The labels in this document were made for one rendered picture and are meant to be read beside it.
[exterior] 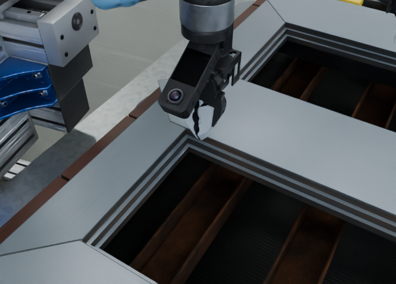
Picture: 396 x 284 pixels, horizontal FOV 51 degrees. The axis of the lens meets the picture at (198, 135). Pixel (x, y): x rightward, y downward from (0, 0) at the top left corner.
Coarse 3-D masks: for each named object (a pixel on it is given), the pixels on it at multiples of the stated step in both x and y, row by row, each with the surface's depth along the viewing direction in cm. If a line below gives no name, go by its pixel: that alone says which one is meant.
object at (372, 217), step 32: (384, 0) 117; (288, 32) 102; (320, 32) 98; (256, 64) 92; (384, 64) 93; (160, 160) 69; (224, 160) 71; (256, 160) 69; (128, 192) 64; (288, 192) 67; (320, 192) 65; (384, 224) 61
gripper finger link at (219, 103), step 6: (216, 96) 63; (222, 96) 62; (210, 102) 64; (216, 102) 63; (222, 102) 63; (216, 108) 64; (222, 108) 64; (216, 114) 65; (222, 114) 66; (216, 120) 66
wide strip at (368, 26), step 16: (272, 0) 110; (288, 0) 110; (304, 0) 110; (320, 0) 110; (336, 0) 110; (288, 16) 103; (304, 16) 103; (320, 16) 103; (336, 16) 103; (352, 16) 103; (368, 16) 103; (384, 16) 103; (336, 32) 97; (352, 32) 97; (368, 32) 97; (384, 32) 97; (384, 48) 92
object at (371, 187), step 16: (384, 128) 73; (384, 144) 71; (368, 160) 68; (384, 160) 68; (368, 176) 65; (384, 176) 65; (352, 192) 63; (368, 192) 63; (384, 192) 63; (384, 208) 61
